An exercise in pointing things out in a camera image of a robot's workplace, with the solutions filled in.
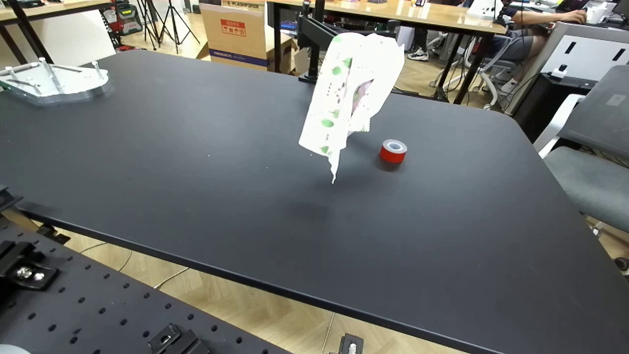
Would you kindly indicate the white patterned cloth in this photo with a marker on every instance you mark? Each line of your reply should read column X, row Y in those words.
column 346, row 90

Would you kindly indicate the grey office chair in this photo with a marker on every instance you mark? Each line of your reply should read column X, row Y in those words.
column 590, row 177

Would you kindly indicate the black perforated breadboard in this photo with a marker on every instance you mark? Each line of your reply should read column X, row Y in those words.
column 85, row 306

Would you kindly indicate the small metal bracket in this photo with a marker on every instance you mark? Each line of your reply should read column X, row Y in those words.
column 352, row 344

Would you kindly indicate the white cabinet with slots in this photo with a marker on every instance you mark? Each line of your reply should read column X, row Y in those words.
column 590, row 55

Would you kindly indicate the white panel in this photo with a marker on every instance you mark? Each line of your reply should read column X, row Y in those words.
column 79, row 39

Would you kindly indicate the small wooden table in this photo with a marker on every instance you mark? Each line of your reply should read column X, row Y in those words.
column 52, row 8

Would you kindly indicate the black clamp-on stand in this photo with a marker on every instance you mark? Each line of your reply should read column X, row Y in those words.
column 315, row 61

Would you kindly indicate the cardboard box with red print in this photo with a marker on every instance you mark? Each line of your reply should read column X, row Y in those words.
column 236, row 31

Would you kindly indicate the clear acrylic plate fixture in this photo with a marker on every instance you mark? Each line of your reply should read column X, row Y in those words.
column 59, row 78

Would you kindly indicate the tall black tripod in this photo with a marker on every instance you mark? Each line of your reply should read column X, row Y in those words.
column 171, row 19

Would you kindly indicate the red tape roll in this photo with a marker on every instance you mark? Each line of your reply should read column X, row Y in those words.
column 392, row 153

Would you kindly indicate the long wooden table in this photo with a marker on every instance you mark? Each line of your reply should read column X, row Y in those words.
column 425, row 15

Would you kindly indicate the black table clamp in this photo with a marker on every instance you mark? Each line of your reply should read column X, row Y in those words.
column 52, row 232

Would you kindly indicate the seated person in dark clothes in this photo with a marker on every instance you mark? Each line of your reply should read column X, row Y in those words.
column 523, row 45

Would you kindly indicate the black mounting bracket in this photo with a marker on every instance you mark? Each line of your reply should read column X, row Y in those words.
column 177, row 340

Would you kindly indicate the black bracket with metal bolts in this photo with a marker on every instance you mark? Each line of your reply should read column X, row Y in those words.
column 30, row 273

